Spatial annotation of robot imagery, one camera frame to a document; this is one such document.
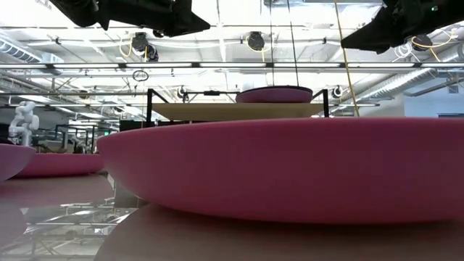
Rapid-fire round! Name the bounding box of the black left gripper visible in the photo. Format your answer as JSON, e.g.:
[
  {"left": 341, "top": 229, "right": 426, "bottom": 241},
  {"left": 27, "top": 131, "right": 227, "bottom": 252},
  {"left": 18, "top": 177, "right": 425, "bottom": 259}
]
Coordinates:
[{"left": 49, "top": 0, "right": 211, "bottom": 38}]

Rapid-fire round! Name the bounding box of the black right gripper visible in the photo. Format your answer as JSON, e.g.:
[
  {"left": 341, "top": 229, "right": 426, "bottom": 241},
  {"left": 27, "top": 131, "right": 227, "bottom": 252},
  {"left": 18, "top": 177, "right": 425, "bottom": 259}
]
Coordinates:
[{"left": 340, "top": 0, "right": 464, "bottom": 55}]

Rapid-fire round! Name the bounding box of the purple plate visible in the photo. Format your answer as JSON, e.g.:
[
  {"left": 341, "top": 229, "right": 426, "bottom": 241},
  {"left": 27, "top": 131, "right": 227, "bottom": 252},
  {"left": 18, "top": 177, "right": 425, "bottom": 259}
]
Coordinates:
[
  {"left": 0, "top": 143, "right": 37, "bottom": 183},
  {"left": 235, "top": 86, "right": 314, "bottom": 104}
]

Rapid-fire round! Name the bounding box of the pink plate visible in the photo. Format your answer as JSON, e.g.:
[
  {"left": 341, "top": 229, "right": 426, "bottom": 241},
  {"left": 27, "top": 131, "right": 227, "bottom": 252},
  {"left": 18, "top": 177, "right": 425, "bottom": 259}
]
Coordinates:
[
  {"left": 96, "top": 116, "right": 464, "bottom": 225},
  {"left": 13, "top": 152, "right": 105, "bottom": 179}
]

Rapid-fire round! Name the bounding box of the long ceiling light bar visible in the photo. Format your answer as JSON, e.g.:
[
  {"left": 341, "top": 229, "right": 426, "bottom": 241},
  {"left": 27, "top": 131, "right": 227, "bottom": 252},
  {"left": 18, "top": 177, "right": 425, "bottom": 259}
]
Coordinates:
[{"left": 0, "top": 61, "right": 464, "bottom": 70}]

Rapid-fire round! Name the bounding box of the yellow hanging cable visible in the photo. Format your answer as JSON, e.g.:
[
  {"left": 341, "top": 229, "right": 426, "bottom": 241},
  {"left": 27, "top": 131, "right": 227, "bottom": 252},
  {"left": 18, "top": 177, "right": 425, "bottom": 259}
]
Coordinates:
[{"left": 333, "top": 0, "right": 361, "bottom": 117}]

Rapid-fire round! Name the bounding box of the silver ventilation duct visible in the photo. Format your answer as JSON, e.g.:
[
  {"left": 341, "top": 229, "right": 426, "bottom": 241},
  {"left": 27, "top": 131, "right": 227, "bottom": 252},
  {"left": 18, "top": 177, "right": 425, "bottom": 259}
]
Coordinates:
[
  {"left": 357, "top": 43, "right": 464, "bottom": 106},
  {"left": 0, "top": 36, "right": 65, "bottom": 75}
]

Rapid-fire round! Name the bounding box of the black hanging cable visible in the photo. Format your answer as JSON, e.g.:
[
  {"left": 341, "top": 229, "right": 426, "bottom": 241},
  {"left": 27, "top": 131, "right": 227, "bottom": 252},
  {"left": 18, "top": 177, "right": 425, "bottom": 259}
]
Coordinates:
[{"left": 287, "top": 0, "right": 301, "bottom": 87}]

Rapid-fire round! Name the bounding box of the wooden shelf with black frame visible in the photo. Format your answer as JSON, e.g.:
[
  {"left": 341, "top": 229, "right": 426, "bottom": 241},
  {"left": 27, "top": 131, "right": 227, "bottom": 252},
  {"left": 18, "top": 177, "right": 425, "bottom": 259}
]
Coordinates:
[{"left": 145, "top": 88, "right": 331, "bottom": 128}]

